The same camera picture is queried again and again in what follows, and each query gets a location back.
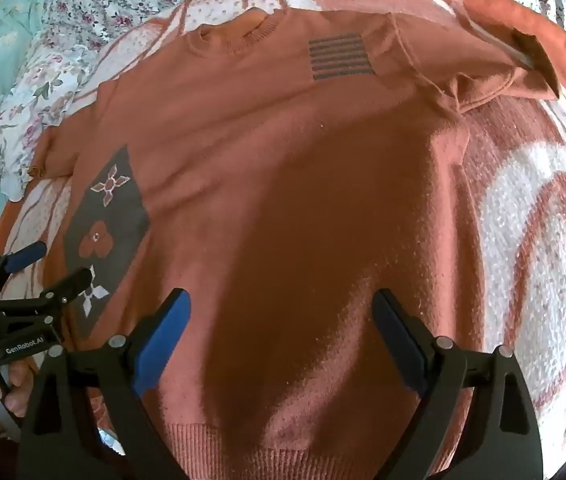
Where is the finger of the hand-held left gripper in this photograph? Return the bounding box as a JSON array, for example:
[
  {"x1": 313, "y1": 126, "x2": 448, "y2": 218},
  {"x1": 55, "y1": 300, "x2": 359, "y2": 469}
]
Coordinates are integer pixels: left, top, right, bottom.
[
  {"x1": 0, "y1": 240, "x2": 48, "y2": 291},
  {"x1": 0, "y1": 267, "x2": 94, "y2": 317}
]

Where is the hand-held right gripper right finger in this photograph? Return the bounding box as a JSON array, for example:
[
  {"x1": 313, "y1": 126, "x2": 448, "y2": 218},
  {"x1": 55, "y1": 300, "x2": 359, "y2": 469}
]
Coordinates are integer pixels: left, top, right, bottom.
[{"x1": 371, "y1": 287, "x2": 546, "y2": 480}]

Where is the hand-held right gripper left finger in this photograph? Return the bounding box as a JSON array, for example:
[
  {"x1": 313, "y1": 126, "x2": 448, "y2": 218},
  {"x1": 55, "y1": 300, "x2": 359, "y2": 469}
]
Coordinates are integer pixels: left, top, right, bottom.
[{"x1": 17, "y1": 287, "x2": 194, "y2": 480}]

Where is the orange knit sweater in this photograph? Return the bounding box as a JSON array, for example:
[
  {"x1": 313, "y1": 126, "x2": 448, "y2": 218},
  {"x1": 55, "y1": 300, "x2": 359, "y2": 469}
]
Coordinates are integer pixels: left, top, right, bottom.
[{"x1": 28, "y1": 10, "x2": 564, "y2": 480}]

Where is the orange and white blanket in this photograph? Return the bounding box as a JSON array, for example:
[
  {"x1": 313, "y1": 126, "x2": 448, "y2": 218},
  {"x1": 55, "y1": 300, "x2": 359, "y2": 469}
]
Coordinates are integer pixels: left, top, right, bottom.
[{"x1": 0, "y1": 0, "x2": 566, "y2": 480}]

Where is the floral bedsheet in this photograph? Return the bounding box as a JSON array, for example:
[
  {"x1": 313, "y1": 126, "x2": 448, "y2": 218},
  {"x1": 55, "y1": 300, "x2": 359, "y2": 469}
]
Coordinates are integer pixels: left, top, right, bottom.
[{"x1": 0, "y1": 0, "x2": 566, "y2": 206}]

